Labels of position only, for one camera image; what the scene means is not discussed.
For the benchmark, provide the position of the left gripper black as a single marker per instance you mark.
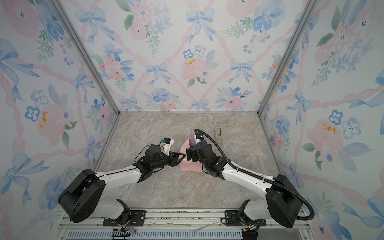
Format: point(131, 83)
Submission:
point(176, 163)

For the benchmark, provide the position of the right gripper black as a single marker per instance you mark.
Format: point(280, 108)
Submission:
point(194, 153)

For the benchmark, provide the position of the purple pink wrapping paper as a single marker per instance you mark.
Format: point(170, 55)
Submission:
point(189, 166)

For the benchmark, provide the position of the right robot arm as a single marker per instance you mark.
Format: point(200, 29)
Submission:
point(280, 201)

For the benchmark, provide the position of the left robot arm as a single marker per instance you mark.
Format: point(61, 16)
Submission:
point(82, 199)

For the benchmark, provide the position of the grey tape dispenser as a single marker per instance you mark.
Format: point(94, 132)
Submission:
point(219, 135)

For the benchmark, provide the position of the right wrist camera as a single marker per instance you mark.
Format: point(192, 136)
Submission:
point(199, 137)

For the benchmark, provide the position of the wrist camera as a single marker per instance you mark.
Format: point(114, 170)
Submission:
point(167, 143)
point(199, 137)

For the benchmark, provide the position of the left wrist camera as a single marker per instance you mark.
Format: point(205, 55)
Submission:
point(167, 143)

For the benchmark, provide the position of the aluminium frame rail front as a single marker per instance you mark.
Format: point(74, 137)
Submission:
point(178, 218)

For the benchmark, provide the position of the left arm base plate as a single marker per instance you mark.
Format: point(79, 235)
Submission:
point(132, 218)

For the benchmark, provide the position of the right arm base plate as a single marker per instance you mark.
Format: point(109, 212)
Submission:
point(233, 218)

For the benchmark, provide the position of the vented cable duct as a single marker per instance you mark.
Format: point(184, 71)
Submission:
point(154, 234)

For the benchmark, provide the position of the left aluminium corner post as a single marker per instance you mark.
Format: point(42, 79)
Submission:
point(81, 49)

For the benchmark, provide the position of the aluminium corner post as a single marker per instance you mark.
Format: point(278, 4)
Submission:
point(81, 49)
point(299, 31)

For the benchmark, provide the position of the right aluminium corner post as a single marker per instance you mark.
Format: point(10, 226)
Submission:
point(299, 31)

